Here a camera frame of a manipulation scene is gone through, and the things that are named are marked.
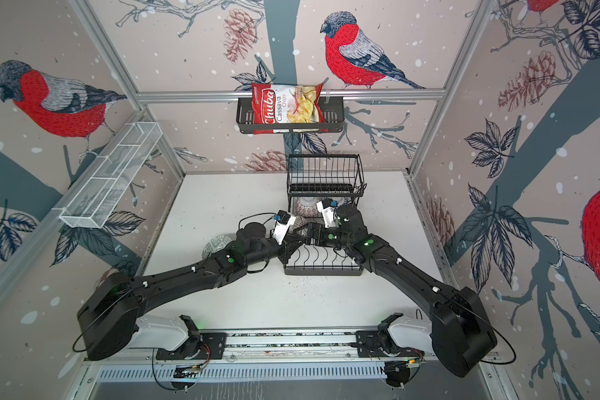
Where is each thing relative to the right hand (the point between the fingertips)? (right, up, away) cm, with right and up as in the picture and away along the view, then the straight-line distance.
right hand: (301, 233), depth 78 cm
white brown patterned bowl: (-1, +3, -5) cm, 6 cm away
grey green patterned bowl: (-32, -7, +12) cm, 35 cm away
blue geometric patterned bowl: (+2, +7, +23) cm, 24 cm away
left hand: (+2, -1, -3) cm, 4 cm away
